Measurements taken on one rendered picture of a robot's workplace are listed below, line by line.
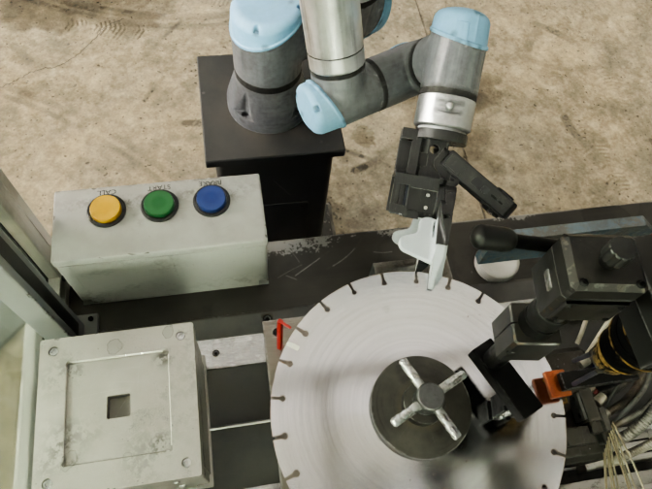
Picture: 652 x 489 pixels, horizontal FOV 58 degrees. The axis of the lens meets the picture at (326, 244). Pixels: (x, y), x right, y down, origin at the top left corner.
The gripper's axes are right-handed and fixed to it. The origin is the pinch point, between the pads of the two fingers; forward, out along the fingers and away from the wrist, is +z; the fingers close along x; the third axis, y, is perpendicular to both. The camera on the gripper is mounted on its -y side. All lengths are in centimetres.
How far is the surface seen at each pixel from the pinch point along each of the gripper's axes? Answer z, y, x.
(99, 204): -2.8, 45.1, 1.8
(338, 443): 16.5, 8.8, 18.1
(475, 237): -8.3, 2.1, 33.9
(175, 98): -32, 79, -124
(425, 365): 7.5, 0.5, 13.4
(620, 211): -15.5, -34.8, -27.3
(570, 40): -84, -60, -160
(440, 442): 14.4, -1.9, 17.8
